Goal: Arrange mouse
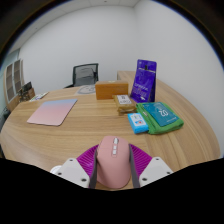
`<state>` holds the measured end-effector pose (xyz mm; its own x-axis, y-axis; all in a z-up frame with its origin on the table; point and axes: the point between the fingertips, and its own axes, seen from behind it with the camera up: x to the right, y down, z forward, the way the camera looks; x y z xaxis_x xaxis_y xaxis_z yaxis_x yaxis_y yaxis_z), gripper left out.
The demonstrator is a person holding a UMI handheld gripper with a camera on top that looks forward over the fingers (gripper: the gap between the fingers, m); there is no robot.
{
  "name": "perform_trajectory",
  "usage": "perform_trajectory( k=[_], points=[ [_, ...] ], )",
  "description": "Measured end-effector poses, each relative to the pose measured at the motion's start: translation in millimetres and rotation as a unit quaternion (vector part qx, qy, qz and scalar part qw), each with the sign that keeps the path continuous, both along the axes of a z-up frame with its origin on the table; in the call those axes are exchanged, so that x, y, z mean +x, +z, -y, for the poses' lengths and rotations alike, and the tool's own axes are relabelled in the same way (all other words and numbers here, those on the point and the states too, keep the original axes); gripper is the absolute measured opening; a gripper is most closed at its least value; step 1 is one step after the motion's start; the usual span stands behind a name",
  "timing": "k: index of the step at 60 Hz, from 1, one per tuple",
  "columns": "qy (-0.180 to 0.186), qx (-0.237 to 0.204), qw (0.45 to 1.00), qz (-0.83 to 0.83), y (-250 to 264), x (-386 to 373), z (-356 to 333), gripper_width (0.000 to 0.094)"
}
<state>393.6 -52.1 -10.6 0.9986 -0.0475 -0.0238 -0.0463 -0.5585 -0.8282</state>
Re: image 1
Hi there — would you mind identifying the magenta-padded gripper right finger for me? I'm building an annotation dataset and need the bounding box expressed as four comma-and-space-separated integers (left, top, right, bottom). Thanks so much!
128, 143, 174, 189

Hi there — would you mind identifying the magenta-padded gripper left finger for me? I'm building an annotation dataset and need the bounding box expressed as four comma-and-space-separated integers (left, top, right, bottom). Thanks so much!
53, 143, 100, 189

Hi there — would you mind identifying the pink computer mouse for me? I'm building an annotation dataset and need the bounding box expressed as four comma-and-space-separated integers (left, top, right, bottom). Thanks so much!
95, 135, 133, 190

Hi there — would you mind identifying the pink and blue mouse pad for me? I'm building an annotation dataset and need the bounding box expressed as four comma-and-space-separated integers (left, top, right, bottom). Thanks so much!
26, 98, 78, 127

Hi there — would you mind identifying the white tape roll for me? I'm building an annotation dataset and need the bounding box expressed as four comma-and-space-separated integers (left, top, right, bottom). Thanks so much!
49, 165, 63, 174

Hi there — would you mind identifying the blue tissue packet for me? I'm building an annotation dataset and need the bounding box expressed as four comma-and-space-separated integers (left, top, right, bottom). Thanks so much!
127, 112, 150, 135

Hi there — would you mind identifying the teal flat packet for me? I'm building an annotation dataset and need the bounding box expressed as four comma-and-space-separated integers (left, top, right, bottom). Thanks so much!
142, 101, 180, 127

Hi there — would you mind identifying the small tan labelled box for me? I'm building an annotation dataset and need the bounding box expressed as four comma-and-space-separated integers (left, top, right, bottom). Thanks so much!
112, 94, 138, 116

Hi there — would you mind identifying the white and green leaflet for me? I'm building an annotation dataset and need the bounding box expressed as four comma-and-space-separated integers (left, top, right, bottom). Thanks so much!
29, 92, 50, 102

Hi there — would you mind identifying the clear bag with grey circle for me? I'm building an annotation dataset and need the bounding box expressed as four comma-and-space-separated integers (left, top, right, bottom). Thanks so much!
74, 84, 97, 96

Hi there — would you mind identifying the cardboard box with dark items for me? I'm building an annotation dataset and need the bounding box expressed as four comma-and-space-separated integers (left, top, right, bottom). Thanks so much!
18, 81, 36, 103

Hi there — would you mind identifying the orange cardboard box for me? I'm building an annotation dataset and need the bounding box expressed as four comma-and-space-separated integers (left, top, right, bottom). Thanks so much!
95, 80, 130, 101

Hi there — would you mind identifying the purple standing pouch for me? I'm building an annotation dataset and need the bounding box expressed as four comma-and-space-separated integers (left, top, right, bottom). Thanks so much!
130, 59, 158, 104

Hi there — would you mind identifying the grey backpack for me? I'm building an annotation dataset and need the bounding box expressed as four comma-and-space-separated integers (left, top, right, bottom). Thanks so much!
75, 67, 97, 87

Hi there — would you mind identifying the black office chair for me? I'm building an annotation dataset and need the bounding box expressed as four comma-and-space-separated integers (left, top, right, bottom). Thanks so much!
64, 62, 100, 89

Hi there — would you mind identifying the wooden shelf unit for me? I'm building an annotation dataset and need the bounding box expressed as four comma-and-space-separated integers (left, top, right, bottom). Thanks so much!
3, 58, 25, 111

